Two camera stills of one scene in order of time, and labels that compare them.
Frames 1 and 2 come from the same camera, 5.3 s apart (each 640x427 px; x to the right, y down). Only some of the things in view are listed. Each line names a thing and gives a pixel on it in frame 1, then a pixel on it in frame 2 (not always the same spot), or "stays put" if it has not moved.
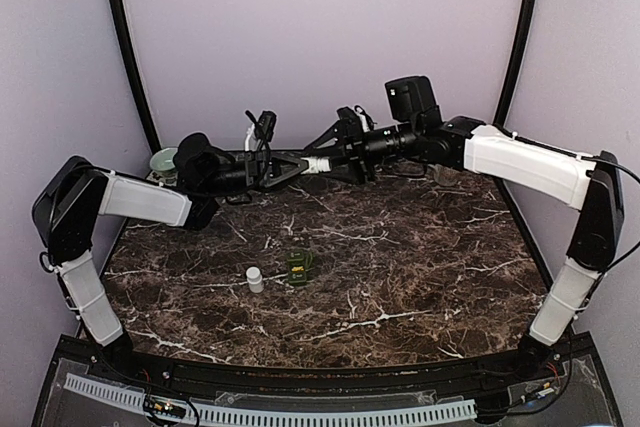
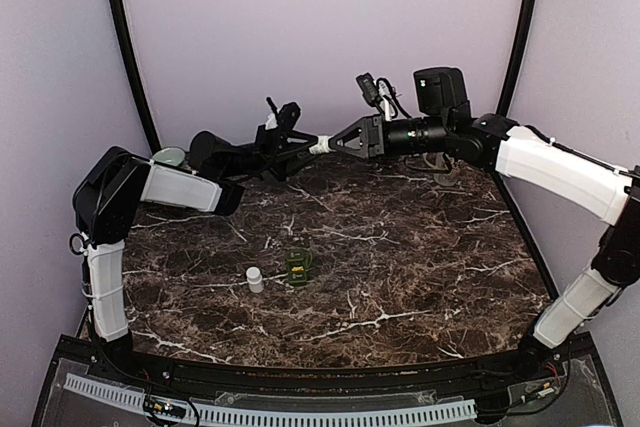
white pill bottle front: x=255 y=279 stays put
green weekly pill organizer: x=299 y=261 stays put
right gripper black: x=359 y=159 -> x=374 y=133
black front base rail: x=141 y=374 stays put
